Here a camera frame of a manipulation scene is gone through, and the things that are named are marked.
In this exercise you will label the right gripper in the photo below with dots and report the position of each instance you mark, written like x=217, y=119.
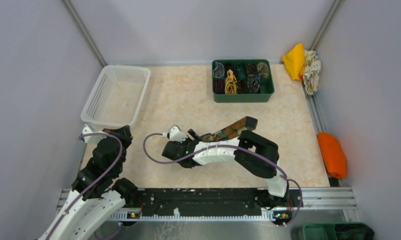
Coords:
x=193, y=134

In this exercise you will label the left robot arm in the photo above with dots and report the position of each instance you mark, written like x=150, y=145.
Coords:
x=97, y=191

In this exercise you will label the blue patterned rolled tie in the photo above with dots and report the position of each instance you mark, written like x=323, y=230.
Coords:
x=253, y=84

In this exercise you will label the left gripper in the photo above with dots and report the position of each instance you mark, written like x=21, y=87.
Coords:
x=123, y=133

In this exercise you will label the green bin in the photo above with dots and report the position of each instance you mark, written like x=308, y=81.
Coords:
x=336, y=231

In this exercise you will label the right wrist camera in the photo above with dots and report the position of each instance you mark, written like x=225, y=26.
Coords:
x=175, y=134

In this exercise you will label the grey rolled tie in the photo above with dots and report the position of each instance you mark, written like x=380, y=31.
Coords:
x=218, y=70

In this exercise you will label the red dark rolled tie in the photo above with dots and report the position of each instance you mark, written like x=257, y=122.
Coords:
x=219, y=86

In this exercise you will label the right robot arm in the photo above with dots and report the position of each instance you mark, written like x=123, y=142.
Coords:
x=256, y=154

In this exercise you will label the aluminium frame rail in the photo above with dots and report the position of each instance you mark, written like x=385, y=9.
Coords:
x=313, y=199

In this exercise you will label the white plastic basket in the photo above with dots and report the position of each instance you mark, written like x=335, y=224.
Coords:
x=117, y=95

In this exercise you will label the cream patterned cloth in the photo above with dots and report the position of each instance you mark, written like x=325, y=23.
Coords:
x=311, y=75

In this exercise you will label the green compartment tray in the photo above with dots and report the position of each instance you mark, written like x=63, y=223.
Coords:
x=242, y=68

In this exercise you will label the orange cloth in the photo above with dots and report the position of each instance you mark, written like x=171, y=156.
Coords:
x=334, y=158

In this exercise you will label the yellow cloth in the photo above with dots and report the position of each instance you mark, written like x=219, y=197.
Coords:
x=294, y=62

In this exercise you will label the brown green patterned tie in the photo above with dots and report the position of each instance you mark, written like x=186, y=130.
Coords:
x=231, y=131

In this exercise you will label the yellow rolled tie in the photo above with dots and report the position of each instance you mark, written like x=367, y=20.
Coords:
x=230, y=87

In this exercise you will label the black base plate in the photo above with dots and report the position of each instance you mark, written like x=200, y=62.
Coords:
x=154, y=204

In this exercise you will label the olive rolled tie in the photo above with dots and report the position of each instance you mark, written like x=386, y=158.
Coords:
x=263, y=69

